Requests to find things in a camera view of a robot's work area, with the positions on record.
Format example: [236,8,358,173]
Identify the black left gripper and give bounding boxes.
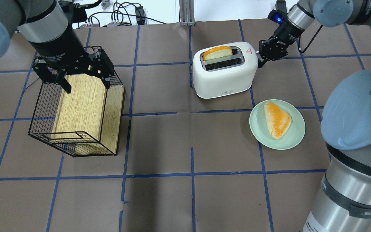
[32,27,114,94]

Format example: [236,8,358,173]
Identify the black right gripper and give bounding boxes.
[258,24,304,68]

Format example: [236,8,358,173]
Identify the white toaster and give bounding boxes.
[192,42,259,99]

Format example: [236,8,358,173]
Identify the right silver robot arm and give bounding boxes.
[259,0,371,232]

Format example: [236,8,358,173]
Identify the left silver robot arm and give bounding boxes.
[0,0,115,93]

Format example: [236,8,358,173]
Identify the bread slice in toaster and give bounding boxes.
[203,46,233,61]

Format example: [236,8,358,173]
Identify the light green plate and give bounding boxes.
[249,99,305,150]

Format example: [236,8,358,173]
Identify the orange bread on plate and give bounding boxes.
[264,101,292,140]

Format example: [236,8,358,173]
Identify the wooden box wire basket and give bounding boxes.
[28,72,125,157]

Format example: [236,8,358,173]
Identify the aluminium frame post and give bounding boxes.
[179,0,195,26]

